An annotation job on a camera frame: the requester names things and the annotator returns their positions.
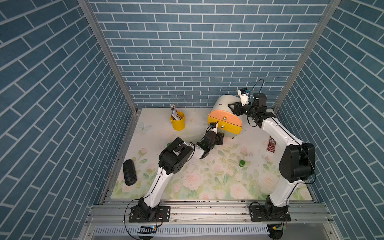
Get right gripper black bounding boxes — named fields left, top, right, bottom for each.
left=227, top=102, right=255, bottom=120

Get pink orange top drawer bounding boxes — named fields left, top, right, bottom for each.
left=209, top=110, right=243, bottom=127

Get yellow drawer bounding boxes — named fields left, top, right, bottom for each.
left=207, top=116, right=243, bottom=135

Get white round drawer cabinet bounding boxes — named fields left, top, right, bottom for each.
left=211, top=95, right=241, bottom=112

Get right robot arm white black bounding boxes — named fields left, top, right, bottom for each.
left=228, top=88, right=315, bottom=220

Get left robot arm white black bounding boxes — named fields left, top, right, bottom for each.
left=131, top=130, right=225, bottom=222

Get floral table mat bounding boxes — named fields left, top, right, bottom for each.
left=111, top=108, right=284, bottom=200

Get yellow pencil cup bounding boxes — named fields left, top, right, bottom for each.
left=171, top=111, right=186, bottom=131

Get pencils in cup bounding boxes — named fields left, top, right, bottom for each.
left=170, top=104, right=182, bottom=121

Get red small box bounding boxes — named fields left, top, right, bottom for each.
left=267, top=137, right=276, bottom=153

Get black oval case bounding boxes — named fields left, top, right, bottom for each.
left=123, top=159, right=138, bottom=186

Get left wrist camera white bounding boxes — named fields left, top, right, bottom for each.
left=209, top=121, right=219, bottom=134

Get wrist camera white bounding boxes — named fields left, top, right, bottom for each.
left=209, top=121, right=219, bottom=134
left=238, top=88, right=250, bottom=106

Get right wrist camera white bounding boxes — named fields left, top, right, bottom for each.
left=238, top=88, right=250, bottom=106

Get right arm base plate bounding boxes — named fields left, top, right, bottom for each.
left=249, top=205, right=292, bottom=223

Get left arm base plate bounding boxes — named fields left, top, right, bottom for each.
left=129, top=206, right=171, bottom=223

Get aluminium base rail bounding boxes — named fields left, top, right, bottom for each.
left=80, top=200, right=342, bottom=240

